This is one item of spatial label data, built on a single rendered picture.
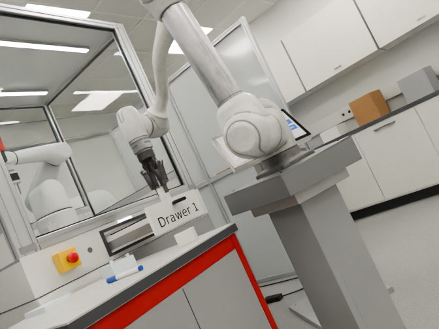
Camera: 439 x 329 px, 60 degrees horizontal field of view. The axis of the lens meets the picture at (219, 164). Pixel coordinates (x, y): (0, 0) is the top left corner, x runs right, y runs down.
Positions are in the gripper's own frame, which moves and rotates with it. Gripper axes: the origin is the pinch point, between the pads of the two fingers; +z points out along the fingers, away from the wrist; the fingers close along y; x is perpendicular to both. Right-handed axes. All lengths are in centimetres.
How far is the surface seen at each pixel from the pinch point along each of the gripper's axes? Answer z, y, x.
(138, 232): 10.2, -0.7, -20.8
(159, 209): 6.1, 10.5, -17.0
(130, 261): 18.2, 5.9, -34.3
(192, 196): 6.0, 10.5, 3.7
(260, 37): -163, -61, 359
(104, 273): 18.2, -3.8, -38.6
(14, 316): 18, -39, -55
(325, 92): -53, -18, 356
